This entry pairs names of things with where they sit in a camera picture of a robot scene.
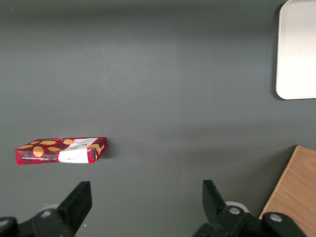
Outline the beige plastic tray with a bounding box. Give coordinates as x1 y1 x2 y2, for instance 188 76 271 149
275 0 316 101

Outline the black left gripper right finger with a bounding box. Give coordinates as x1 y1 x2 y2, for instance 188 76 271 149
192 180 269 237

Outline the wooden drawer cabinet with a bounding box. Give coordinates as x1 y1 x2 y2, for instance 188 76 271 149
258 145 316 237

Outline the red cookie box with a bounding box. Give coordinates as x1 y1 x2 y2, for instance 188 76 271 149
14 136 108 165

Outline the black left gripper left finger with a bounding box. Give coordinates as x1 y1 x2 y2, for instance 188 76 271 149
17 181 92 237

